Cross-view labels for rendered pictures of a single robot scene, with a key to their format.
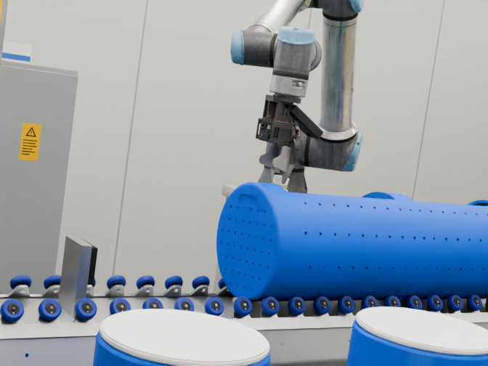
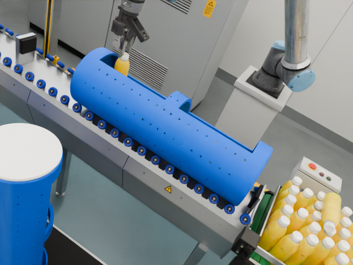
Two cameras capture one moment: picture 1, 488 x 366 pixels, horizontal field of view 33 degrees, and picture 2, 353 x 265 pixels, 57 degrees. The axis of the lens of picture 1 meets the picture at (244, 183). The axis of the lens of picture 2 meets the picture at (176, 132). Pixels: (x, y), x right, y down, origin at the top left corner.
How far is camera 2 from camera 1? 1.97 m
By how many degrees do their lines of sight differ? 53
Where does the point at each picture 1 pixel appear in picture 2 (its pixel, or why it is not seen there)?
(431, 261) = (158, 144)
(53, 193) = (212, 36)
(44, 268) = (199, 67)
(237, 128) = not seen: outside the picture
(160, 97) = not seen: outside the picture
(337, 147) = (284, 71)
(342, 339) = (105, 145)
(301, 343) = (84, 132)
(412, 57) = not seen: outside the picture
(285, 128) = (118, 26)
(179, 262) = (328, 108)
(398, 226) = (144, 112)
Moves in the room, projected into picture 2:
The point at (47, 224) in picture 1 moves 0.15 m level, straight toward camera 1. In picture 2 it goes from (206, 49) to (194, 50)
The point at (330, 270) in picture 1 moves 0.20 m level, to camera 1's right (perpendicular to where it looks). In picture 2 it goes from (96, 109) to (112, 141)
